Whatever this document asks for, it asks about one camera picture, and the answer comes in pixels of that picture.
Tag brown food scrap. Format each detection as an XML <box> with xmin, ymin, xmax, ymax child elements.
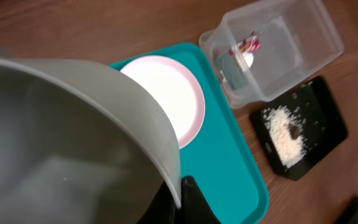
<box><xmin>288</xmin><ymin>123</ymin><xmax>301</xmax><ymax>140</ymax></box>

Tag white tissue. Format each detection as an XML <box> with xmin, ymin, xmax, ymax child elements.
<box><xmin>239</xmin><ymin>51</ymin><xmax>254</xmax><ymax>70</ymax></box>

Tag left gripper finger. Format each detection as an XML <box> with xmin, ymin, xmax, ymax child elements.
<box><xmin>137</xmin><ymin>175</ymin><xmax>219</xmax><ymax>224</ymax></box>

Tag red snack wrapper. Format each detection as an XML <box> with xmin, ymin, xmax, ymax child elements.
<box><xmin>236</xmin><ymin>31</ymin><xmax>260</xmax><ymax>53</ymax></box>

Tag teal plastic tray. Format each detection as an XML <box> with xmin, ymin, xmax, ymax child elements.
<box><xmin>109</xmin><ymin>42</ymin><xmax>270</xmax><ymax>224</ymax></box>

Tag clear plastic bin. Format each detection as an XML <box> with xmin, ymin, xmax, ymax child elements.
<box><xmin>199</xmin><ymin>0</ymin><xmax>344</xmax><ymax>109</ymax></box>

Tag white rice pile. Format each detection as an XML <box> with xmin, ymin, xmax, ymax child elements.
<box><xmin>262</xmin><ymin>105</ymin><xmax>306</xmax><ymax>169</ymax></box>

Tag large white plate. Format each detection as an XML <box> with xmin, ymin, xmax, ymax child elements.
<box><xmin>120</xmin><ymin>55</ymin><xmax>206</xmax><ymax>149</ymax></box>

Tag black tray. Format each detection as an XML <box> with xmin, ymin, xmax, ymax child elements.
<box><xmin>250</xmin><ymin>77</ymin><xmax>347</xmax><ymax>180</ymax></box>

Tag grey bowl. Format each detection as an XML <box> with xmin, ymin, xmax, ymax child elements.
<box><xmin>0</xmin><ymin>58</ymin><xmax>181</xmax><ymax>223</ymax></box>

